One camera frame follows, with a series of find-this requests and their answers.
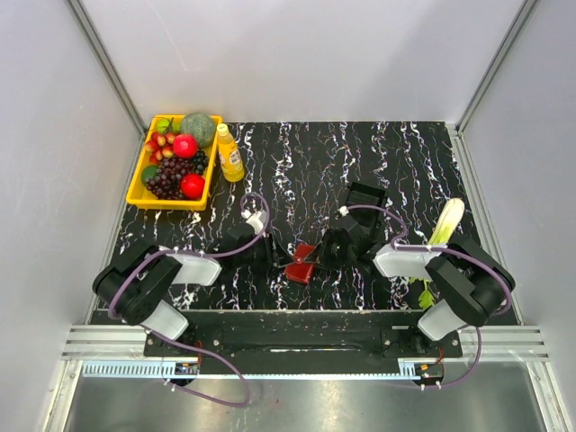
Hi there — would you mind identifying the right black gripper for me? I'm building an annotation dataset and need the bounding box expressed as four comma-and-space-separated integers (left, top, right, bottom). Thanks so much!
304, 229, 356, 271

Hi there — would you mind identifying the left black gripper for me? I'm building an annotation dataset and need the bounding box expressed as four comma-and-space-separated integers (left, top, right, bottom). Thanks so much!
235, 230, 293, 271

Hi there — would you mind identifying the red leather card holder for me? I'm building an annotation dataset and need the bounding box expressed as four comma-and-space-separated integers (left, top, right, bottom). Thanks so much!
284, 244, 315, 284

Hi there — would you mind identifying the black card dispenser box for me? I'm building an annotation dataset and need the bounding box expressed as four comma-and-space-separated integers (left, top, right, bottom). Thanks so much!
344, 182, 386, 237

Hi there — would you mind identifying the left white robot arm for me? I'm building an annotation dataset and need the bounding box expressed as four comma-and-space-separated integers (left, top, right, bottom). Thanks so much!
92, 222, 295, 356

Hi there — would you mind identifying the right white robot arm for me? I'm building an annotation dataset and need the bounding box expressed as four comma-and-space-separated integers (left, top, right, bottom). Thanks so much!
306, 216, 516, 356

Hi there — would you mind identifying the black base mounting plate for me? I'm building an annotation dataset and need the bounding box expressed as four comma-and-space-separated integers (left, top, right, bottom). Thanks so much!
142, 309, 464, 361

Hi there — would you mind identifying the yellow juice bottle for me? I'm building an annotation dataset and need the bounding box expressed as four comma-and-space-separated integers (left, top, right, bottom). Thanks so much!
217, 123, 245, 183

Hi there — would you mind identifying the red apple lower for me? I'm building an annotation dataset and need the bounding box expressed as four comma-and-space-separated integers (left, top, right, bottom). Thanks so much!
180, 174, 205, 201

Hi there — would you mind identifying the red apple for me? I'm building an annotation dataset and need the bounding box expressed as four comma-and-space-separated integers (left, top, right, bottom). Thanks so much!
180, 174, 205, 201
172, 134, 199, 158

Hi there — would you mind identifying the dark purple grape bunch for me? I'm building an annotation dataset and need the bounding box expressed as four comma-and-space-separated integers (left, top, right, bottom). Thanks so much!
144, 150, 209, 201

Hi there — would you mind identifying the red apple upper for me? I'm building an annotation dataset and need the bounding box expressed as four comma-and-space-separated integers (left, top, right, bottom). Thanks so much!
172, 134, 199, 158

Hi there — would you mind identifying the green broccoli head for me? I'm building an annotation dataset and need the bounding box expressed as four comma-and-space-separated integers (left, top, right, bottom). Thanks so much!
180, 112, 217, 149

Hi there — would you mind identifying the yellow plastic tray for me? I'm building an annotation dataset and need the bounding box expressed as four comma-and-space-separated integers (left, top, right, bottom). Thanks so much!
126, 113, 222, 211

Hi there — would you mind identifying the green lime fruit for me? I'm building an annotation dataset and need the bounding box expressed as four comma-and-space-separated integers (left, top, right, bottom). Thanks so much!
140, 165, 159, 185

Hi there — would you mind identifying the small red fruits cluster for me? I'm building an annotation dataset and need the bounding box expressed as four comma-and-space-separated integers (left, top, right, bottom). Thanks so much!
144, 131, 176, 165

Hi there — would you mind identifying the green pear fruit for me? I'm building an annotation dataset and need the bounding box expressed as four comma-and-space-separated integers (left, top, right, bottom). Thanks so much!
155, 117, 181, 135

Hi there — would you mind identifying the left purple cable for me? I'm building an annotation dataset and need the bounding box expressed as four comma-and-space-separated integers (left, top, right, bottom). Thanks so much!
107, 193, 271, 409

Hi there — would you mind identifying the purple cable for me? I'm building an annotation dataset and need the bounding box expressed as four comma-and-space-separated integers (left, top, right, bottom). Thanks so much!
337, 204, 514, 391
107, 193, 271, 409

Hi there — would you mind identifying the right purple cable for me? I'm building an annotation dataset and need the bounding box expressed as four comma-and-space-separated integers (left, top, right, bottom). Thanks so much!
337, 204, 514, 391

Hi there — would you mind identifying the aluminium frame rail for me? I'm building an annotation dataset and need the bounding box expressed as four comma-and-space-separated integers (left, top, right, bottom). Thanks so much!
63, 325, 549, 363

